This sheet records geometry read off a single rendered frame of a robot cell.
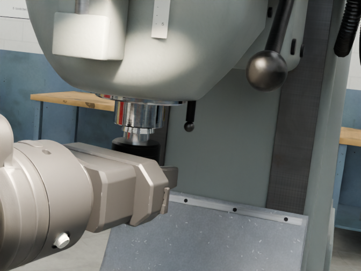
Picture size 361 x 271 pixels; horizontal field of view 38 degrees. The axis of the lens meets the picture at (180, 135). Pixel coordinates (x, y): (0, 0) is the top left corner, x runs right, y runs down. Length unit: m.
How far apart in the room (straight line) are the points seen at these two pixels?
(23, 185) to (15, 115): 5.33
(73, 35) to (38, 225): 0.13
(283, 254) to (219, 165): 0.17
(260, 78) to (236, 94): 0.48
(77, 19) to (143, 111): 0.13
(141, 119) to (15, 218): 0.17
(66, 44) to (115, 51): 0.04
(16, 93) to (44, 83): 0.35
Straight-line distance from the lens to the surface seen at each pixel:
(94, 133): 5.23
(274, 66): 0.37
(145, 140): 0.49
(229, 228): 0.86
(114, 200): 0.42
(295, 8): 0.58
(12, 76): 5.67
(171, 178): 0.50
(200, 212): 0.87
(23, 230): 0.35
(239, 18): 0.42
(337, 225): 4.04
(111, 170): 0.41
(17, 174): 0.35
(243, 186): 0.86
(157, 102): 0.45
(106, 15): 0.37
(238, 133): 0.85
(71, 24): 0.37
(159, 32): 0.39
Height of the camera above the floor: 1.35
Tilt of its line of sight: 9 degrees down
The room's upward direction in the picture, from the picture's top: 6 degrees clockwise
